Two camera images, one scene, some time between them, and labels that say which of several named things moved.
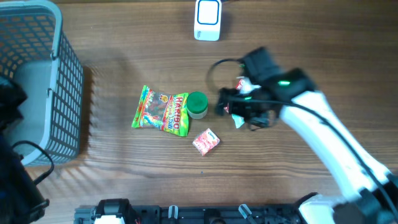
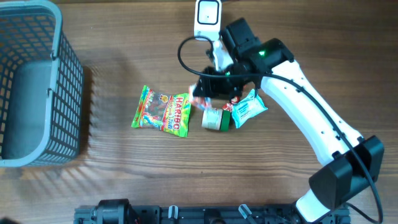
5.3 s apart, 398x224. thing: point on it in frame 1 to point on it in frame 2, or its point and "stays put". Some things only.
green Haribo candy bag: (163, 111) stays put
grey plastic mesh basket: (35, 53) stays put
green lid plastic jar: (197, 104) to (216, 119)
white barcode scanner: (208, 20) stays put
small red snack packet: (206, 142) to (201, 102)
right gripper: (260, 119) to (212, 88)
